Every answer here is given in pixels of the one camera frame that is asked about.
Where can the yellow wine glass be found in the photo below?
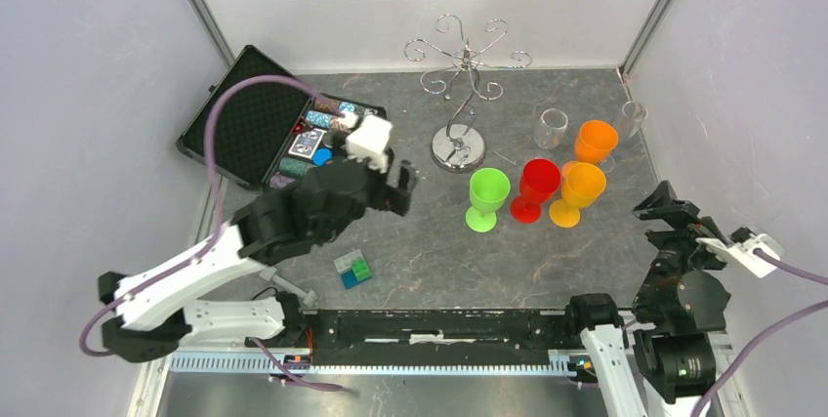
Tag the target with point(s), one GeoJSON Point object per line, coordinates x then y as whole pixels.
{"type": "Point", "coordinates": [583, 184]}

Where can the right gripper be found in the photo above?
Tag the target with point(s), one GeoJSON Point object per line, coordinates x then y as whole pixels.
{"type": "Point", "coordinates": [664, 201]}

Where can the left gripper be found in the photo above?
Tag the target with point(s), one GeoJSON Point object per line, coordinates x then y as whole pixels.
{"type": "Point", "coordinates": [389, 197]}

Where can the colourful block cube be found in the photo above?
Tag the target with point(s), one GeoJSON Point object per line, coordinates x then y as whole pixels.
{"type": "Point", "coordinates": [353, 269]}

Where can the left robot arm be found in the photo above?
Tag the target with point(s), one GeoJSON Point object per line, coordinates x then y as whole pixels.
{"type": "Point", "coordinates": [158, 311]}

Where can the orange wine glass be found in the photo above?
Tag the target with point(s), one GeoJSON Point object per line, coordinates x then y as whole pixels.
{"type": "Point", "coordinates": [594, 143]}

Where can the blue poker chip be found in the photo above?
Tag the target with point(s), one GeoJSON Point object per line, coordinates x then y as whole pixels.
{"type": "Point", "coordinates": [322, 156]}

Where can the chrome wine glass rack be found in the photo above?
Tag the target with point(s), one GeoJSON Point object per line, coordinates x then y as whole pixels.
{"type": "Point", "coordinates": [457, 146]}

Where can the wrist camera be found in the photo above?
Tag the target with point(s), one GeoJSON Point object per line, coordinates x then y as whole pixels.
{"type": "Point", "coordinates": [368, 139]}
{"type": "Point", "coordinates": [740, 249]}

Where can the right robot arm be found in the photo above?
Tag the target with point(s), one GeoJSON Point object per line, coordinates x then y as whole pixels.
{"type": "Point", "coordinates": [668, 366]}

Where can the clear wine glass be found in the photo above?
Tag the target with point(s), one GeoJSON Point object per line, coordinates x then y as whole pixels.
{"type": "Point", "coordinates": [628, 121]}
{"type": "Point", "coordinates": [550, 128]}

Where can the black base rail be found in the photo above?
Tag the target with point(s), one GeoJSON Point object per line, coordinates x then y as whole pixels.
{"type": "Point", "coordinates": [406, 343]}

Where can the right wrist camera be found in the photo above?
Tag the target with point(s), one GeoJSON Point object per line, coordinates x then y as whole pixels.
{"type": "Point", "coordinates": [740, 249]}

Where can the green wine glass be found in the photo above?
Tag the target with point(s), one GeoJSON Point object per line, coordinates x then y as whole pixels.
{"type": "Point", "coordinates": [488, 190]}

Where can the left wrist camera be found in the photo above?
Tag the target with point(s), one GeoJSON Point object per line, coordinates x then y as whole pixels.
{"type": "Point", "coordinates": [368, 139]}

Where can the red wine glass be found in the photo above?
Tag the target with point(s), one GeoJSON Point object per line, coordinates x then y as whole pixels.
{"type": "Point", "coordinates": [539, 180]}

